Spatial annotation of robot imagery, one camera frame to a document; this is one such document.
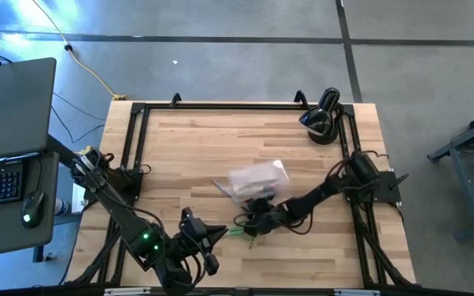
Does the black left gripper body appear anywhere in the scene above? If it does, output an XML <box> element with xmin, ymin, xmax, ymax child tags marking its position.
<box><xmin>154</xmin><ymin>234</ymin><xmax>210</xmax><ymax>295</ymax></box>

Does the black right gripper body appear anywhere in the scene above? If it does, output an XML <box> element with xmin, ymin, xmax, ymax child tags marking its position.
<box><xmin>243</xmin><ymin>203</ymin><xmax>292</xmax><ymax>232</ymax></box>

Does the clear plastic supply box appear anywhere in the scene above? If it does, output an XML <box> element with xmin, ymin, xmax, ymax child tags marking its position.
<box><xmin>226</xmin><ymin>159</ymin><xmax>290</xmax><ymax>203</ymax></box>

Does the black desk lamp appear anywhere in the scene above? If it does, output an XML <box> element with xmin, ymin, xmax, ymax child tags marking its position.
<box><xmin>298</xmin><ymin>86</ymin><xmax>345</xmax><ymax>146</ymax></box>

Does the white panel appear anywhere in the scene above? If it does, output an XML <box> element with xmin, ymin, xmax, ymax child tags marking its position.
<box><xmin>72</xmin><ymin>176</ymin><xmax>88</xmax><ymax>215</ymax></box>

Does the black computer mouse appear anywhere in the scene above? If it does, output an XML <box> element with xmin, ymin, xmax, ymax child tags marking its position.
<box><xmin>20</xmin><ymin>192</ymin><xmax>45</xmax><ymax>230</ymax></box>

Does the grey side desk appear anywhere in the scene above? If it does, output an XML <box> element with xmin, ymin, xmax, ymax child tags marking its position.
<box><xmin>0</xmin><ymin>150</ymin><xmax>60</xmax><ymax>264</ymax></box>

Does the blue-grey metal cart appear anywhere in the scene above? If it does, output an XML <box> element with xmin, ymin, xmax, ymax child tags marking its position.
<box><xmin>425</xmin><ymin>102</ymin><xmax>474</xmax><ymax>243</ymax></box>

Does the grey laptop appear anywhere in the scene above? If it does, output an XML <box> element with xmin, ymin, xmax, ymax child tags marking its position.
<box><xmin>0</xmin><ymin>57</ymin><xmax>57</xmax><ymax>162</ymax></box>

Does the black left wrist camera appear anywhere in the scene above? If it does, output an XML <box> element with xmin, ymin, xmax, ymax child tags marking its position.
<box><xmin>179</xmin><ymin>206</ymin><xmax>208</xmax><ymax>238</ymax></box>

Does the silver bracket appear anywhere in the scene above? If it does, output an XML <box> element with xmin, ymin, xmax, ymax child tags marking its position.
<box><xmin>104</xmin><ymin>287</ymin><xmax>151</xmax><ymax>296</ymax></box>
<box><xmin>333</xmin><ymin>289</ymin><xmax>380</xmax><ymax>296</ymax></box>

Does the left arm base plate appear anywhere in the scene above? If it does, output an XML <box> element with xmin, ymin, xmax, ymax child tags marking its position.
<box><xmin>82</xmin><ymin>166</ymin><xmax>143</xmax><ymax>202</ymax></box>

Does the black aluminium table frame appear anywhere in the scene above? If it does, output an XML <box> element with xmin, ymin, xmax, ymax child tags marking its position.
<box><xmin>66</xmin><ymin>101</ymin><xmax>417</xmax><ymax>289</ymax></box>

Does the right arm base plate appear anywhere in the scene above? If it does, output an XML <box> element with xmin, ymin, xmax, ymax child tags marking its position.
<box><xmin>342</xmin><ymin>170</ymin><xmax>410</xmax><ymax>205</ymax></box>

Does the yellow extension cable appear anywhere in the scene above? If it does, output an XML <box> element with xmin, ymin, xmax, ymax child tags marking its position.
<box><xmin>30</xmin><ymin>0</ymin><xmax>127</xmax><ymax>102</ymax></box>

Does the thin black floor cable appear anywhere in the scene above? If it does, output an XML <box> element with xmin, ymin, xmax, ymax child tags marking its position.
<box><xmin>50</xmin><ymin>90</ymin><xmax>107</xmax><ymax>145</ymax></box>

